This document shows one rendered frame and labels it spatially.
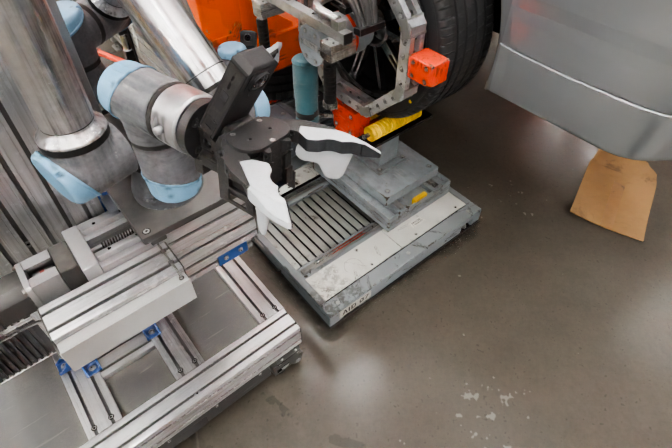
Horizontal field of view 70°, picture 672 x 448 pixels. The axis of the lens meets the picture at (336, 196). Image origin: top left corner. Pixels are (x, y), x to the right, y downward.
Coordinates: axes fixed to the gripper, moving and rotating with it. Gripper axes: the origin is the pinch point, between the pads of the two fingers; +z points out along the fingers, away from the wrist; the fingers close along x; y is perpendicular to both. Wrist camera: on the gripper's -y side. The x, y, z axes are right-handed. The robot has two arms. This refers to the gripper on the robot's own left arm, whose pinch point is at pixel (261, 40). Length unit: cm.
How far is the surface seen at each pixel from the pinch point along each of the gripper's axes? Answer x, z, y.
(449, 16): 56, -9, -15
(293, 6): 12.5, -8.2, -15.0
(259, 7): 0.6, -0.7, -11.0
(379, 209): 42, -5, 68
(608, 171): 151, 44, 81
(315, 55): 18.3, -7.7, 0.0
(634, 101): 99, -36, -8
